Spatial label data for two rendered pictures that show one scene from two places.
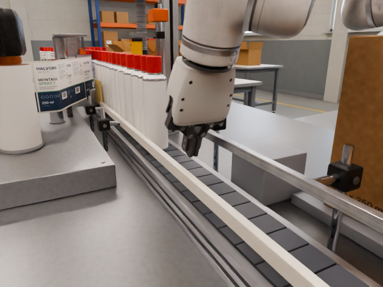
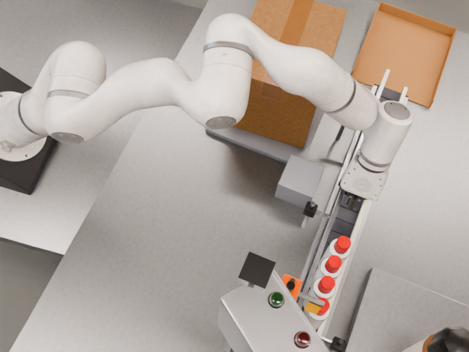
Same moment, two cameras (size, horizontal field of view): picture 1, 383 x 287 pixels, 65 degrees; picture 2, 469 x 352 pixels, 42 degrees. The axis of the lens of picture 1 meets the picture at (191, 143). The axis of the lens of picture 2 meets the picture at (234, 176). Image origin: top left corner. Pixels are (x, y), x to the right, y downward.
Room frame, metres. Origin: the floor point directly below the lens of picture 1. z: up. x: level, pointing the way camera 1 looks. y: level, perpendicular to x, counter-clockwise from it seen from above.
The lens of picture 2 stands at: (1.19, 0.22, 2.40)
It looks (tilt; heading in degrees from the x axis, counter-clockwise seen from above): 65 degrees down; 223
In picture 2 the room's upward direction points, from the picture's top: 7 degrees clockwise
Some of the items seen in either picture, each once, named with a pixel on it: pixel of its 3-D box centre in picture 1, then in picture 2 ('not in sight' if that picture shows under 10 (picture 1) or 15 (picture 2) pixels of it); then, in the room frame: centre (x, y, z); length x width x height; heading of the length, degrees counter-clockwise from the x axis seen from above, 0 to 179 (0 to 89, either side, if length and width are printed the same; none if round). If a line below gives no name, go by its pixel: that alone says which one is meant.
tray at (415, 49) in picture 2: not in sight; (404, 52); (-0.04, -0.27, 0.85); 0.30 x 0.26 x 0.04; 27
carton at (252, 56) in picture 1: (246, 53); not in sight; (5.19, -0.91, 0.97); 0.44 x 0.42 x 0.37; 121
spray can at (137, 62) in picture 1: (142, 97); (319, 293); (0.75, 0.12, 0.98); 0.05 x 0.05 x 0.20
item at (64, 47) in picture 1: (74, 70); not in sight; (1.19, 0.45, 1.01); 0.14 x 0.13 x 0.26; 27
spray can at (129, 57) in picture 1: (134, 94); (314, 314); (0.79, 0.15, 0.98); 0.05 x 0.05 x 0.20
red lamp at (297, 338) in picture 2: not in sight; (303, 339); (0.97, 0.19, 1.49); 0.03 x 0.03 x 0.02
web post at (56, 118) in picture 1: (53, 91); not in sight; (0.89, 0.41, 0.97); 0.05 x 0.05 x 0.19
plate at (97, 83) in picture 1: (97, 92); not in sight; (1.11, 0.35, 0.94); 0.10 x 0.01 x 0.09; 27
